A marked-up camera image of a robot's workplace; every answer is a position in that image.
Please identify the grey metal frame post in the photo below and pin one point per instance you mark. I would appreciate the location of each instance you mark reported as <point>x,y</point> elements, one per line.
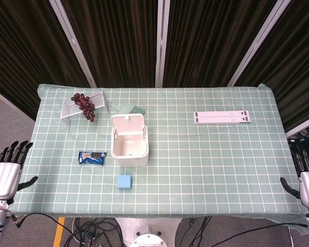
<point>257,42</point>
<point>160,42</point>
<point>72,42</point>

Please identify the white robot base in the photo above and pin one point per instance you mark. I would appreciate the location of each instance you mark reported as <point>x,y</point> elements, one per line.
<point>147,232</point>

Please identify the blue square block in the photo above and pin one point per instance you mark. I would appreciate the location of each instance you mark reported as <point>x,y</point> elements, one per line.
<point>124,182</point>

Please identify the blue snack packet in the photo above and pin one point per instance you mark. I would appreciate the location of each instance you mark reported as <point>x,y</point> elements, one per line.
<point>91,158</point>

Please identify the white storage box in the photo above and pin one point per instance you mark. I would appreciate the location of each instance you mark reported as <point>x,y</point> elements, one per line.
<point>130,144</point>

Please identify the dark red grape bunch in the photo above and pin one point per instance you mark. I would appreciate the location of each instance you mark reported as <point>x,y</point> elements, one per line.
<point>85,105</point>

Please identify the green dustpan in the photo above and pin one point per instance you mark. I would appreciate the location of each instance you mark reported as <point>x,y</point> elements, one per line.
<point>130,110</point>

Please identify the white folding stand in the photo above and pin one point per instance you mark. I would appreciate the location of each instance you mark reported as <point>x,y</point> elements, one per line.
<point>222,117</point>

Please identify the green checkered tablecloth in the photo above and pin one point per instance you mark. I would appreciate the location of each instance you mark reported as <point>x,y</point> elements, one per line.
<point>195,159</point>

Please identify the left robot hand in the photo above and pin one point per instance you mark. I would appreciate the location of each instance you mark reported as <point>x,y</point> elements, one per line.
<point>3,172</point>

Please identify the dark pleated curtain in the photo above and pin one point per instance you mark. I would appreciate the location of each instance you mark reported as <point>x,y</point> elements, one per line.
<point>118,38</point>

